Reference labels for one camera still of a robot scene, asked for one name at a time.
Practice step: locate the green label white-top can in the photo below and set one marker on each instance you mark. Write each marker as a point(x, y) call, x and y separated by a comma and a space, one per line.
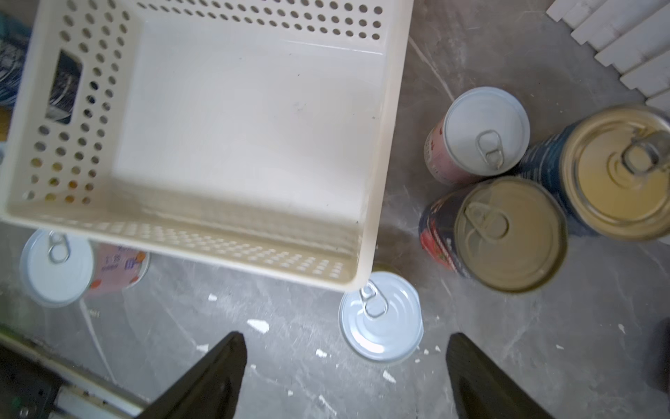
point(382, 322)

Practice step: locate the red black gold-top can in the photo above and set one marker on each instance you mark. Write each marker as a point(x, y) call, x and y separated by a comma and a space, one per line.
point(508, 233)

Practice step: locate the white perforated plastic basket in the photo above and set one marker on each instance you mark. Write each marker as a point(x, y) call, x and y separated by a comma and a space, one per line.
point(249, 134)

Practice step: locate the white picket flower box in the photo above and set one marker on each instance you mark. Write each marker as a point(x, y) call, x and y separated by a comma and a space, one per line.
point(630, 36)

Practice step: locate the pink label white-top can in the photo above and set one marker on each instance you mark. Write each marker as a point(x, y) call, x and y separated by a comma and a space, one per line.
point(485, 133)

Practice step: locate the dark blue silver-top can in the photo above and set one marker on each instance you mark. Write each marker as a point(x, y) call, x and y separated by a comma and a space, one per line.
point(15, 39)

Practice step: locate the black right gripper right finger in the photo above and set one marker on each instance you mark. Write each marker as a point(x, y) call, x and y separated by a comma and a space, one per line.
point(481, 389)

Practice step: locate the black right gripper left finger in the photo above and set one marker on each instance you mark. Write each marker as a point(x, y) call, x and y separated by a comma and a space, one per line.
point(210, 389)

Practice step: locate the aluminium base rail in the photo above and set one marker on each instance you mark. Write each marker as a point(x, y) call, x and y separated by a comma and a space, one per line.
point(38, 383)

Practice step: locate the pink dotted white-top can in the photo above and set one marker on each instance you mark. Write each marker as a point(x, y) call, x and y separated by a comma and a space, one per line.
point(57, 269)

